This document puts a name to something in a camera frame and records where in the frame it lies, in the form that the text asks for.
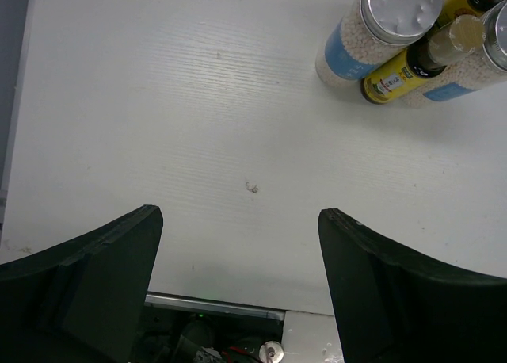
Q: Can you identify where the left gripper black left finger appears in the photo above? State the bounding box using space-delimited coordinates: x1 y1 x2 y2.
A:
1 205 163 362

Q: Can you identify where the white granule jar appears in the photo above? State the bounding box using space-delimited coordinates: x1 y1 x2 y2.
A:
315 0 443 88
401 2 506 108

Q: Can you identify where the front yellow label bottle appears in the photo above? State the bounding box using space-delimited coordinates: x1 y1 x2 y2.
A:
360 14 486 105

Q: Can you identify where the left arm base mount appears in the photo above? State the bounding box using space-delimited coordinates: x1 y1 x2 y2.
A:
128 292 285 362

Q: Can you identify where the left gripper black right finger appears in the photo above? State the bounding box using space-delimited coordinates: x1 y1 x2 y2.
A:
318 208 506 362

